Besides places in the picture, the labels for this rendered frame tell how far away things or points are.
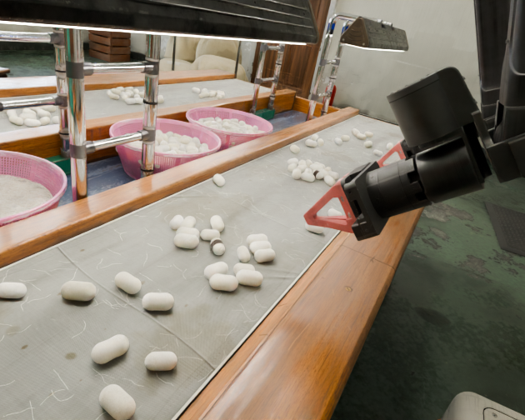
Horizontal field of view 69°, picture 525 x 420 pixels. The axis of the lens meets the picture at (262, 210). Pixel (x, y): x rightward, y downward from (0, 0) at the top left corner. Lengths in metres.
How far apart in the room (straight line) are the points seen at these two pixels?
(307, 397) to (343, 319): 0.13
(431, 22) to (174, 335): 5.02
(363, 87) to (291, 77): 0.99
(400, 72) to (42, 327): 5.06
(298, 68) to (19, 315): 5.21
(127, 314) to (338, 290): 0.27
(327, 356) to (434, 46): 4.95
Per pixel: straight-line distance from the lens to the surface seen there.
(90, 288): 0.50
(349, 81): 5.40
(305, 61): 5.49
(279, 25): 0.66
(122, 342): 0.43
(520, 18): 0.41
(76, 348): 0.46
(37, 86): 1.35
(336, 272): 0.57
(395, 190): 0.43
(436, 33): 5.26
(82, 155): 0.65
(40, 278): 0.55
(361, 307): 0.53
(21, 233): 0.60
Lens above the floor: 1.08
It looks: 27 degrees down
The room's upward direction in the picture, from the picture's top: 12 degrees clockwise
